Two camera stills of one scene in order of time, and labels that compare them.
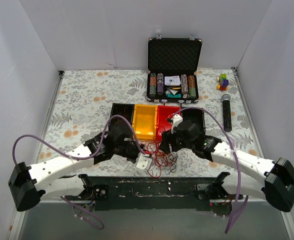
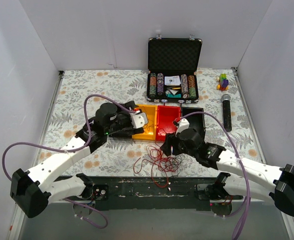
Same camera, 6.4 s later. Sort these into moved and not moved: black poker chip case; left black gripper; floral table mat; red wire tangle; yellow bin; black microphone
Moved: red wire tangle; left black gripper
Not moved: yellow bin; floral table mat; black microphone; black poker chip case
